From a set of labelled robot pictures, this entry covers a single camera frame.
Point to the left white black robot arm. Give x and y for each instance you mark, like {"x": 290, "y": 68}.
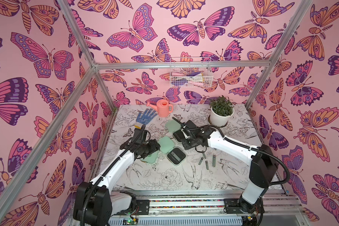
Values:
{"x": 94, "y": 203}

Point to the potted green plant white pot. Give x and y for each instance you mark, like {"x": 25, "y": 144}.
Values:
{"x": 221, "y": 111}

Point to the white wire wall basket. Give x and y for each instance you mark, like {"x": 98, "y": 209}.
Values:
{"x": 190, "y": 72}

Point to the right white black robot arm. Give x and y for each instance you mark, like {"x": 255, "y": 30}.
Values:
{"x": 265, "y": 169}

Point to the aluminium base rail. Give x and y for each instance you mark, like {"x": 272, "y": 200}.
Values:
{"x": 210, "y": 208}

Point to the pink watering can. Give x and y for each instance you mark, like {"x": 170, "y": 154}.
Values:
{"x": 162, "y": 107}

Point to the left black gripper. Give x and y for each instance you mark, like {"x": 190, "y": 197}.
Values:
{"x": 154, "y": 147}

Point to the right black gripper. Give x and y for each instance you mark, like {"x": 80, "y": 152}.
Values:
{"x": 188, "y": 138}

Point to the green clipper case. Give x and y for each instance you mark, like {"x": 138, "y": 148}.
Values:
{"x": 151, "y": 159}

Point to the blue garden glove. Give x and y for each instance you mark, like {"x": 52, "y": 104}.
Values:
{"x": 144, "y": 118}

